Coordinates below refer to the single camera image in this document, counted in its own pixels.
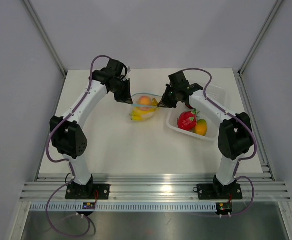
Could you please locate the white plastic basket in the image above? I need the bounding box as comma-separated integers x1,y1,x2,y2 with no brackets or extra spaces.
166,85,227,142

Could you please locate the aluminium corner post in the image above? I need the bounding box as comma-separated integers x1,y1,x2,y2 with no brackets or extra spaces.
20,0,68,78
237,0,285,77

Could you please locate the orange green mango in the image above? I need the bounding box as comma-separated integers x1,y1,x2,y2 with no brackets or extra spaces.
194,119,208,136

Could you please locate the left small circuit board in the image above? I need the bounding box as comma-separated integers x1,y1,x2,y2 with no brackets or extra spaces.
82,202,96,211

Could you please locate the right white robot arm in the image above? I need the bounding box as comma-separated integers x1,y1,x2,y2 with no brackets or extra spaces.
157,83,257,199

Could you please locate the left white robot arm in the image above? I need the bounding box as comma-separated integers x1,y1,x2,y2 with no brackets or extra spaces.
46,68,133,199

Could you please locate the orange peach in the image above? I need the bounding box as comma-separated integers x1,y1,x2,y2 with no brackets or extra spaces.
137,95,153,106

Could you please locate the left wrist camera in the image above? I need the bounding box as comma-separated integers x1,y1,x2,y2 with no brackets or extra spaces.
106,59,129,78

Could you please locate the small circuit board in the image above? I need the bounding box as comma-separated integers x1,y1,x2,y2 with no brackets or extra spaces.
216,202,233,215
82,202,96,211

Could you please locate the yellow banana bunch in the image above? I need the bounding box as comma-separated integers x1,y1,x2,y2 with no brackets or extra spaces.
130,107,158,122

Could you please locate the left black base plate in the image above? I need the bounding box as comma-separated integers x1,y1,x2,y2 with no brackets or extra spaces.
65,183,111,200

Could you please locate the right aluminium corner post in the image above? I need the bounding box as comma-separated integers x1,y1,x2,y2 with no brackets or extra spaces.
237,0,285,77

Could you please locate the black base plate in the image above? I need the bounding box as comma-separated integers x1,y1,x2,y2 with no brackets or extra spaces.
65,183,111,200
192,183,243,200

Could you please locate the yellow mango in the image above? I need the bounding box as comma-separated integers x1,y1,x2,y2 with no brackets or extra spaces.
151,98,159,107

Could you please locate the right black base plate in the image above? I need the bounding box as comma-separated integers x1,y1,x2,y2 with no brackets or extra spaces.
192,183,243,200

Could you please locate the white slotted cable duct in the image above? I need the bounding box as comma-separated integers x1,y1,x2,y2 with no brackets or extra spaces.
30,201,217,213

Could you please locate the aluminium rail beam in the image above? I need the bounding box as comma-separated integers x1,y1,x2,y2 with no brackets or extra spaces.
20,172,291,202

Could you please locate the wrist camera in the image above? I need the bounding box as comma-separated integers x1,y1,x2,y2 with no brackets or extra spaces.
106,59,129,78
168,71,190,89

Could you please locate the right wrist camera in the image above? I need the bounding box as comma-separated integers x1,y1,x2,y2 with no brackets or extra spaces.
168,71,190,89

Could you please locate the red dragon fruit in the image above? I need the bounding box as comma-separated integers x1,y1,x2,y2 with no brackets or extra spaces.
177,109,200,131

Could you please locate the right small circuit board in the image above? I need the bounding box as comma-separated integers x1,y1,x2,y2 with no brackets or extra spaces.
216,202,233,215

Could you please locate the clear zip top bag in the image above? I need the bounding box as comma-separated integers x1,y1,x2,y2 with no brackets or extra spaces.
130,92,162,114

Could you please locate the left aluminium corner post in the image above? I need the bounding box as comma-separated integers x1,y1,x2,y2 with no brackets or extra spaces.
20,0,68,78

